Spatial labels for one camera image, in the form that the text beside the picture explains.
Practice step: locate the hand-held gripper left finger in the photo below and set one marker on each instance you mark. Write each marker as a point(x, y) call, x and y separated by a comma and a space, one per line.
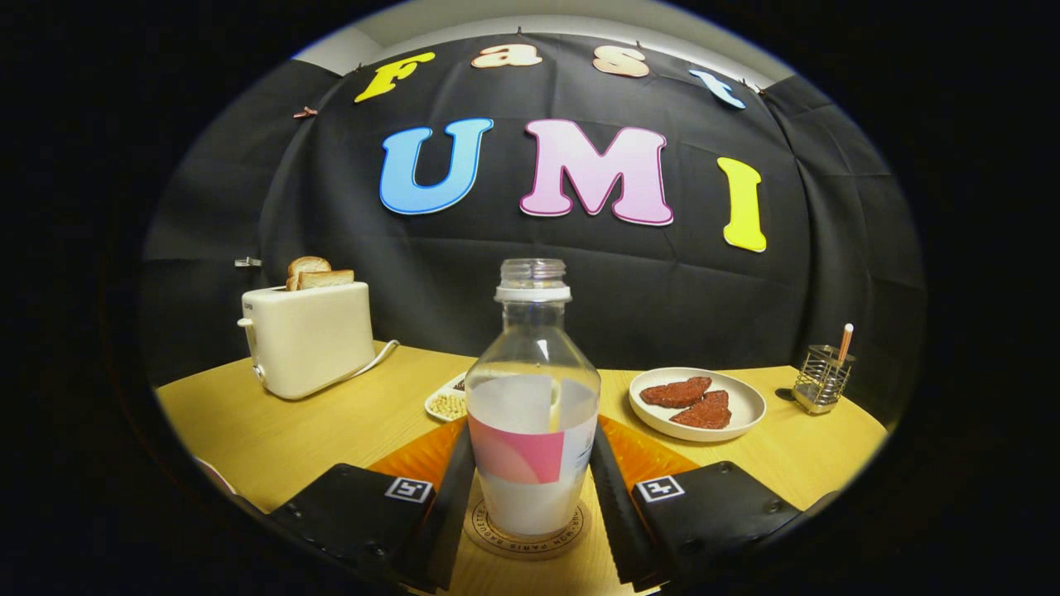
point(451, 513)

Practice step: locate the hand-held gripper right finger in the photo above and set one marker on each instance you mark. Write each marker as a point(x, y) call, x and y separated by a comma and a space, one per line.
point(613, 521)

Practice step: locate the round wooden coaster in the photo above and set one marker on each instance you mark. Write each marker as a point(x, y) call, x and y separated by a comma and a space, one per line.
point(530, 548)

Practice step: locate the clear juice bottle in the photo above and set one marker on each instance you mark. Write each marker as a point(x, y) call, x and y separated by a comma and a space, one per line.
point(530, 397)

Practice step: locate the white divided snack dish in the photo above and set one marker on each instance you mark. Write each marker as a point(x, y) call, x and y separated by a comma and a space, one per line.
point(447, 406)

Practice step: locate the wooden table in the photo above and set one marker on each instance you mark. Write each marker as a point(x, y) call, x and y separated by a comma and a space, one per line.
point(348, 430)

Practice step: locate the red meat slice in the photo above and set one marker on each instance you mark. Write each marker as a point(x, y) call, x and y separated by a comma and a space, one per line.
point(675, 392)
point(704, 411)

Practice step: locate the white plate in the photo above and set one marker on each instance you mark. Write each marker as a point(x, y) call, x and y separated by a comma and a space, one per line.
point(745, 406)

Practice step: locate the cream toaster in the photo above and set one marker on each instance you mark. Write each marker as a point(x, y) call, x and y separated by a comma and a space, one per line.
point(310, 339)

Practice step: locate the toast slice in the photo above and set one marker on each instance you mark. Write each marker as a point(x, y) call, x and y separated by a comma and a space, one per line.
point(308, 265)
point(327, 279)

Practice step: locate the orange and white straw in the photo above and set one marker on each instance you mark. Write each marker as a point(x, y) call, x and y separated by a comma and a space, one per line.
point(845, 341)

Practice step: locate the silver clip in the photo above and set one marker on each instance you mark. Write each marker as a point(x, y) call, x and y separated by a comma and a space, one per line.
point(248, 261)

